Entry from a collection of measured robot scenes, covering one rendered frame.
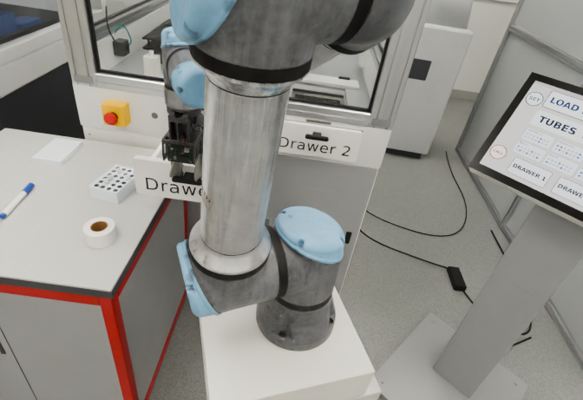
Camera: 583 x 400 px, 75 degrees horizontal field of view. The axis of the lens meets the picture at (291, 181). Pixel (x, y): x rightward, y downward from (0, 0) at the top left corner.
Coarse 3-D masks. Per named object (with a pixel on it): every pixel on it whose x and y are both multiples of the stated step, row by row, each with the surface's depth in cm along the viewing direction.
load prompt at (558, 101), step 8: (552, 96) 100; (560, 96) 99; (568, 96) 98; (544, 104) 100; (552, 104) 99; (560, 104) 99; (568, 104) 98; (576, 104) 97; (560, 112) 98; (568, 112) 97; (576, 112) 96
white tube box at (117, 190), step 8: (112, 168) 111; (128, 168) 112; (104, 176) 107; (120, 176) 108; (96, 184) 104; (104, 184) 104; (112, 184) 105; (120, 184) 105; (128, 184) 106; (96, 192) 103; (104, 192) 102; (112, 192) 102; (120, 192) 103; (128, 192) 107; (112, 200) 103; (120, 200) 104
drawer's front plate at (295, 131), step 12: (288, 132) 122; (300, 132) 122; (312, 132) 122; (324, 132) 121; (336, 132) 121; (348, 132) 121; (360, 132) 121; (288, 144) 125; (300, 144) 124; (324, 144) 124; (336, 144) 124; (348, 144) 123; (324, 156) 126; (336, 156) 126; (348, 156) 126
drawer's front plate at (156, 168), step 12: (144, 156) 94; (144, 168) 95; (156, 168) 95; (168, 168) 94; (192, 168) 94; (144, 180) 97; (156, 180) 97; (168, 180) 96; (144, 192) 99; (156, 192) 99; (168, 192) 98; (180, 192) 98; (192, 192) 98
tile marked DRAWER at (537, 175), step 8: (520, 160) 99; (512, 168) 100; (520, 168) 99; (528, 168) 98; (536, 168) 97; (544, 168) 96; (520, 176) 98; (528, 176) 97; (536, 176) 97; (544, 176) 96; (536, 184) 96; (544, 184) 95
